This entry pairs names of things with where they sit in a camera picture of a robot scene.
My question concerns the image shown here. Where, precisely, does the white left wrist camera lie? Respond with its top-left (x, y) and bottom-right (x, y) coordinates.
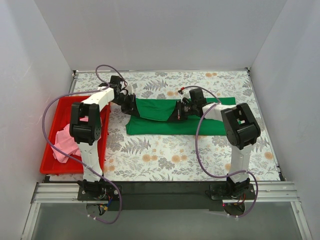
top-left (126, 83), bottom-right (138, 95)

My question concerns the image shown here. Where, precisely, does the green t shirt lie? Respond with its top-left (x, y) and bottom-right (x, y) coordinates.
top-left (125, 97), bottom-right (236, 136)

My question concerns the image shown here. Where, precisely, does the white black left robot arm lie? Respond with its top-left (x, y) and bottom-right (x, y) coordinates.
top-left (69, 75), bottom-right (140, 200)

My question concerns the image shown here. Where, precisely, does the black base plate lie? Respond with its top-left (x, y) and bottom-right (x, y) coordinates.
top-left (77, 180), bottom-right (256, 212)

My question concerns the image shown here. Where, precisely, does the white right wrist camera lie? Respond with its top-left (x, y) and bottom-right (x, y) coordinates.
top-left (177, 87), bottom-right (190, 103)

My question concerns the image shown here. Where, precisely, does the red plastic bin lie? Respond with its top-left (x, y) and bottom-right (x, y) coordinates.
top-left (39, 96), bottom-right (111, 175)

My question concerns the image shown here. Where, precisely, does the floral patterned table mat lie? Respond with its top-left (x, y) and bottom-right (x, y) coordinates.
top-left (66, 70), bottom-right (281, 182)

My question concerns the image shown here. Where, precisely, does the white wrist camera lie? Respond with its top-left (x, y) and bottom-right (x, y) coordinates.
top-left (177, 87), bottom-right (190, 103)
top-left (126, 83), bottom-right (138, 95)

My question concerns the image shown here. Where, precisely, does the pink t shirt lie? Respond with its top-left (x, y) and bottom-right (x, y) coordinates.
top-left (51, 123), bottom-right (101, 166)

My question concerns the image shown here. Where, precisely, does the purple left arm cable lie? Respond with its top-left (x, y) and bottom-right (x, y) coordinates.
top-left (42, 64), bottom-right (128, 226)

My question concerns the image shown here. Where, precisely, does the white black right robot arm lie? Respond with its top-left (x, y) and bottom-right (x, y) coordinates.
top-left (168, 85), bottom-right (261, 200)

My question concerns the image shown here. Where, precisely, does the aluminium frame rail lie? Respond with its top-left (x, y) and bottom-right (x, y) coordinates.
top-left (31, 181), bottom-right (300, 203)

